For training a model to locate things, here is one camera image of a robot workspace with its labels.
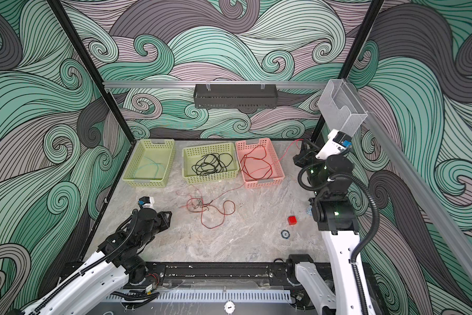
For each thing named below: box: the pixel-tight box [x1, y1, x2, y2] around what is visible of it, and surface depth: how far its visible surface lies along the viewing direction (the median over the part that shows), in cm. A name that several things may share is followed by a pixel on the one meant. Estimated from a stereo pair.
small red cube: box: [287, 215, 297, 226], surface depth 88 cm
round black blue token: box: [280, 229, 291, 240], surface depth 85 cm
